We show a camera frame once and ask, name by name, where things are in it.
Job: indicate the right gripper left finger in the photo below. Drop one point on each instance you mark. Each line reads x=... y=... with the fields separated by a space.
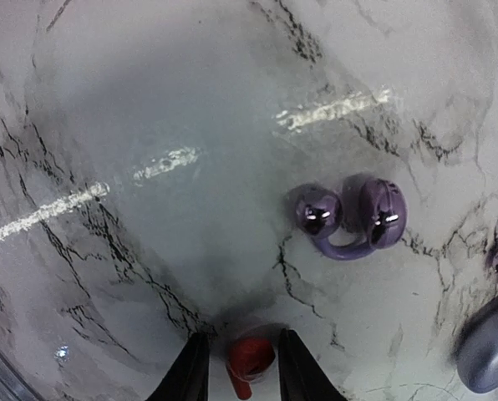
x=188 y=377

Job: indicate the grey blue charging case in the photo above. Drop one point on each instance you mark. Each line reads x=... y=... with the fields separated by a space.
x=477 y=351

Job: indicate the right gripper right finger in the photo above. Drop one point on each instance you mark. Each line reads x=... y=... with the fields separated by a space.
x=300 y=375

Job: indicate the red earbud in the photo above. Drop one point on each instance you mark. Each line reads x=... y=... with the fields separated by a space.
x=247 y=360

